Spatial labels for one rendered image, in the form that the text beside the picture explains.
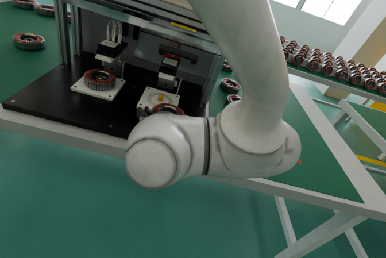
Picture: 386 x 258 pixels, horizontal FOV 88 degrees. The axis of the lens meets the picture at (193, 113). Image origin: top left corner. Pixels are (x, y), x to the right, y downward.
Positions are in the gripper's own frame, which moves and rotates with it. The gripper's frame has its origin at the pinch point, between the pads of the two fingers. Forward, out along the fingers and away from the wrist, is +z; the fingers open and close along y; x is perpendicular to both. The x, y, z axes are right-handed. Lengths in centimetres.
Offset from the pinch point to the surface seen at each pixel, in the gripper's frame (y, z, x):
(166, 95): -2.8, 20.4, 4.9
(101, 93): -26.0, 11.1, -0.1
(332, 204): 65, -4, -15
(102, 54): -30.2, 15.3, 13.7
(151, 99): -8.1, 15.7, 2.3
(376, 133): 128, 48, 16
